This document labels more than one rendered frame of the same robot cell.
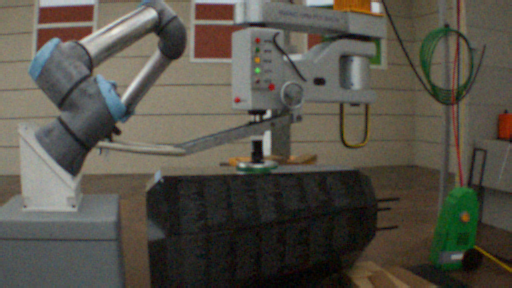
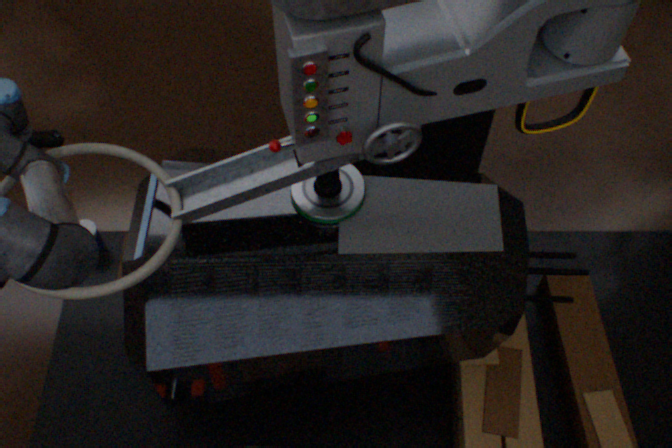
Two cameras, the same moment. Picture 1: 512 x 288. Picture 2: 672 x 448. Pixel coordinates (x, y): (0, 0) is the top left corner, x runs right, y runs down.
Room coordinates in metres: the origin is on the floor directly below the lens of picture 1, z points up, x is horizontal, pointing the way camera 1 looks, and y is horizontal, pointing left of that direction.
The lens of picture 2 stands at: (1.43, -0.30, 2.59)
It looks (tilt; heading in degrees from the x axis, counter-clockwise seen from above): 58 degrees down; 13
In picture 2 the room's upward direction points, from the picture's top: straight up
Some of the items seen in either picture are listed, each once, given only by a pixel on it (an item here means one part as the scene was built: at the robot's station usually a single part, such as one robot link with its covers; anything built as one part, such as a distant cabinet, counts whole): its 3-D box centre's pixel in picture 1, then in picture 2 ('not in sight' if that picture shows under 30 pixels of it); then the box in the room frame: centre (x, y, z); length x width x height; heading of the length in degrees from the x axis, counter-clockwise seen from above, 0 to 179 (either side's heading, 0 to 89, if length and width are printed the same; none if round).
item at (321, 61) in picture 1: (320, 78); (485, 48); (2.80, -0.36, 1.30); 0.74 x 0.23 x 0.49; 118
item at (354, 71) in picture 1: (354, 73); (591, 9); (2.94, -0.59, 1.34); 0.19 x 0.19 x 0.20
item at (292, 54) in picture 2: (255, 60); (309, 97); (2.49, 0.00, 1.37); 0.08 x 0.03 x 0.28; 118
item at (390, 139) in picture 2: (289, 95); (387, 132); (2.57, -0.17, 1.20); 0.15 x 0.10 x 0.15; 118
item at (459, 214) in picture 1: (459, 208); not in sight; (3.24, -1.47, 0.43); 0.35 x 0.35 x 0.87; 88
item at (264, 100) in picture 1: (270, 72); (359, 64); (2.66, -0.08, 1.32); 0.36 x 0.22 x 0.45; 118
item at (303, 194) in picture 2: (257, 163); (327, 188); (2.62, -0.01, 0.84); 0.21 x 0.21 x 0.01
